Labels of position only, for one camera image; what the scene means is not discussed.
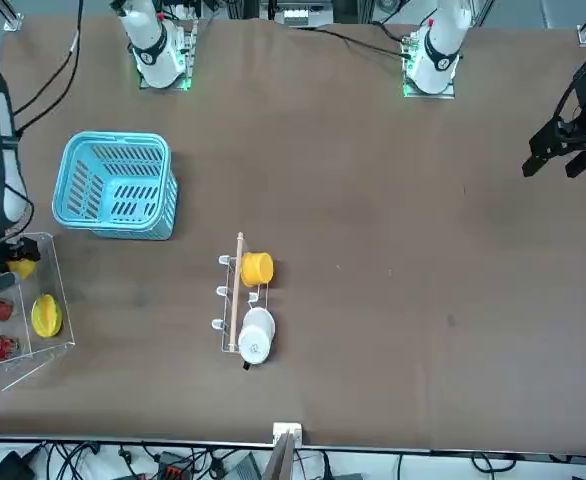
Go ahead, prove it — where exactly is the yellow lemon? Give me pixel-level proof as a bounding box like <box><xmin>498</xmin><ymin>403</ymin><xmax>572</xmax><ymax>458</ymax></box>
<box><xmin>6</xmin><ymin>258</ymin><xmax>37</xmax><ymax>281</ymax></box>

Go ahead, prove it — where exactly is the clear acrylic rack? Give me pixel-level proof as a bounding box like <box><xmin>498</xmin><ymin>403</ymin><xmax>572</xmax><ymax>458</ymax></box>
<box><xmin>0</xmin><ymin>231</ymin><xmax>78</xmax><ymax>393</ymax></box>

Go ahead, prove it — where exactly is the orange and black device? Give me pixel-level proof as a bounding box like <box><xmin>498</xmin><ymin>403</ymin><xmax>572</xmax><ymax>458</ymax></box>
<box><xmin>155</xmin><ymin>451</ymin><xmax>194</xmax><ymax>480</ymax></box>

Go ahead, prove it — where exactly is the large black power brick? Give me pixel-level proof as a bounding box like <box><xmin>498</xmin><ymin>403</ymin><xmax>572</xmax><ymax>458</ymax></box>
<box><xmin>0</xmin><ymin>449</ymin><xmax>37</xmax><ymax>480</ymax></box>

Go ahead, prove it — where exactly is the blue plastic basket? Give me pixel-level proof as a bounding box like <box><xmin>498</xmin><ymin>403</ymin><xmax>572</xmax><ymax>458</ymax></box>
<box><xmin>51</xmin><ymin>131</ymin><xmax>179</xmax><ymax>241</ymax></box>

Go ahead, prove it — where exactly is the black table cable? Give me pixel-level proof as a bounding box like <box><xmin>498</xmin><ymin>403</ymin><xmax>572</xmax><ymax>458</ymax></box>
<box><xmin>287</xmin><ymin>25</ymin><xmax>414</xmax><ymax>59</ymax></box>

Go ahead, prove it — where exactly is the yellow starfruit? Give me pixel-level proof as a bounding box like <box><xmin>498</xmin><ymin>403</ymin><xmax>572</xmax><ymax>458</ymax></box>
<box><xmin>30</xmin><ymin>293</ymin><xmax>64</xmax><ymax>338</ymax></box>

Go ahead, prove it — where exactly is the white post foot bracket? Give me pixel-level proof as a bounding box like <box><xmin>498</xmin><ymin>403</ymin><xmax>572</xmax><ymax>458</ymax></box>
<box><xmin>272</xmin><ymin>422</ymin><xmax>304</xmax><ymax>446</ymax></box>

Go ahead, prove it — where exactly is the white mug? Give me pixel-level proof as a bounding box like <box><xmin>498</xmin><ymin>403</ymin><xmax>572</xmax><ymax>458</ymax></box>
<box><xmin>236</xmin><ymin>307</ymin><xmax>277</xmax><ymax>372</ymax></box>

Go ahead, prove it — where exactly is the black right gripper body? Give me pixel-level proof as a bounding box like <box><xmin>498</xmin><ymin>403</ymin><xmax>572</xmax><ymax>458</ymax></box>
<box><xmin>0</xmin><ymin>237</ymin><xmax>24</xmax><ymax>276</ymax></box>

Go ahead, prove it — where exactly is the aluminium frame post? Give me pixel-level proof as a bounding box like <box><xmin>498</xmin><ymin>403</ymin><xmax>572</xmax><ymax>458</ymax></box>
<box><xmin>262</xmin><ymin>432</ymin><xmax>297</xmax><ymax>480</ymax></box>

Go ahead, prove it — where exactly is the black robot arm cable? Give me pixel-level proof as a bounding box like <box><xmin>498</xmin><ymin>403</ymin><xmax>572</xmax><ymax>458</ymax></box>
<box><xmin>10</xmin><ymin>0</ymin><xmax>84</xmax><ymax>116</ymax></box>

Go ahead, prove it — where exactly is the white wire cup rack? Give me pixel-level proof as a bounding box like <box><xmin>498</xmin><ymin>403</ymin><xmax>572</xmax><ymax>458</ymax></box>
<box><xmin>211</xmin><ymin>231</ymin><xmax>279</xmax><ymax>355</ymax></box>

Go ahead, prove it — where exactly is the yellow plastic cup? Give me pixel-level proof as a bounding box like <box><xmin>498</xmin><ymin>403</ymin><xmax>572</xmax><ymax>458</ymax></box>
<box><xmin>240</xmin><ymin>252</ymin><xmax>275</xmax><ymax>288</ymax></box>

